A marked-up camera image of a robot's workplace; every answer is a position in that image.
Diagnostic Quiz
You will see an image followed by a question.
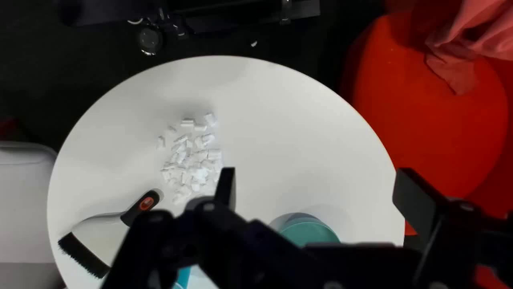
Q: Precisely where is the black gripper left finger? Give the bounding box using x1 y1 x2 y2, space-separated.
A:
101 167 301 289

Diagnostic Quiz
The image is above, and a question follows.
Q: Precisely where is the orange armchair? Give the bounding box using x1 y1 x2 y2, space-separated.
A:
340 8 513 218

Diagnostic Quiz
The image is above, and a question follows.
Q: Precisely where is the pink cloth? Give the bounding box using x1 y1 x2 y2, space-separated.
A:
391 0 513 96

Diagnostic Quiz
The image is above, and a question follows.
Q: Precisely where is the teal bowl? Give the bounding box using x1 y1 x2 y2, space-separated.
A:
269 212 341 249

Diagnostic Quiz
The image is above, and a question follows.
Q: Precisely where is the white foam litter pile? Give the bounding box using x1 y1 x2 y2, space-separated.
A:
155 111 223 210

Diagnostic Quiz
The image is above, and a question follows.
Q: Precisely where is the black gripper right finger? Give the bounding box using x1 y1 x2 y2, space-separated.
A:
391 167 513 289

